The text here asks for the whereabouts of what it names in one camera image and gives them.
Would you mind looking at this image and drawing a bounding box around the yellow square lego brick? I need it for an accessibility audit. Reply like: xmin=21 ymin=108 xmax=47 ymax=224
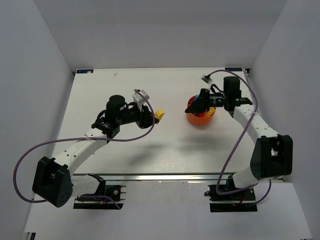
xmin=154 ymin=109 xmax=165 ymax=121

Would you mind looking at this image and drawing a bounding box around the yellow long lego plate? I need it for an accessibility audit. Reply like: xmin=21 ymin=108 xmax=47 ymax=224
xmin=203 ymin=107 xmax=216 ymax=118

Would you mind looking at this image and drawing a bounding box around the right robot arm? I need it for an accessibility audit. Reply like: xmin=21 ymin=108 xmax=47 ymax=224
xmin=185 ymin=75 xmax=294 ymax=196

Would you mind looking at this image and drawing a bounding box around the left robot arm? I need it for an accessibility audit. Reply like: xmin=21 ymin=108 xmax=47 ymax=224
xmin=32 ymin=90 xmax=165 ymax=208

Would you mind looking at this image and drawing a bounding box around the orange divided round container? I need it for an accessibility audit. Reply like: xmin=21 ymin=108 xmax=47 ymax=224
xmin=185 ymin=94 xmax=216 ymax=125

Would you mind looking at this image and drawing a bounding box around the right blue corner label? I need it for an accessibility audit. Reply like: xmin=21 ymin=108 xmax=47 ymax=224
xmin=224 ymin=67 xmax=243 ymax=72

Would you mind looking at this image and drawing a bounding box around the blue corner label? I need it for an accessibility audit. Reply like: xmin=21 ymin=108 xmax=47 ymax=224
xmin=75 ymin=69 xmax=94 ymax=74
xmin=224 ymin=67 xmax=243 ymax=72

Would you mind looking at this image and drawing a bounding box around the left blue corner label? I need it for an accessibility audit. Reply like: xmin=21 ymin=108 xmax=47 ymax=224
xmin=75 ymin=69 xmax=94 ymax=74

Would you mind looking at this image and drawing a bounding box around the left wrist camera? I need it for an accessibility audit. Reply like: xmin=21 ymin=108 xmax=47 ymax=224
xmin=132 ymin=89 xmax=150 ymax=110

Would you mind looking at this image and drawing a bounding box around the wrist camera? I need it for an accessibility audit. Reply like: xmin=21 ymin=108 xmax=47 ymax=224
xmin=201 ymin=74 xmax=213 ymax=85
xmin=132 ymin=89 xmax=150 ymax=110

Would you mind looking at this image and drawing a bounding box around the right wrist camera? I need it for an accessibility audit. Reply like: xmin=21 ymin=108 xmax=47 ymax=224
xmin=201 ymin=74 xmax=213 ymax=85

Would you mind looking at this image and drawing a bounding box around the aluminium front rail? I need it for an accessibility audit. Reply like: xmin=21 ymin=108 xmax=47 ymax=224
xmin=72 ymin=172 xmax=285 ymax=183

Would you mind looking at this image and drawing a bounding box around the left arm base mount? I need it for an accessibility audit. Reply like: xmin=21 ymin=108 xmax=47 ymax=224
xmin=71 ymin=174 xmax=127 ymax=210

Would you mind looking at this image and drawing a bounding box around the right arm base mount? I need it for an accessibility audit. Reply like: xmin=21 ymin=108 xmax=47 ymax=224
xmin=203 ymin=174 xmax=258 ymax=213

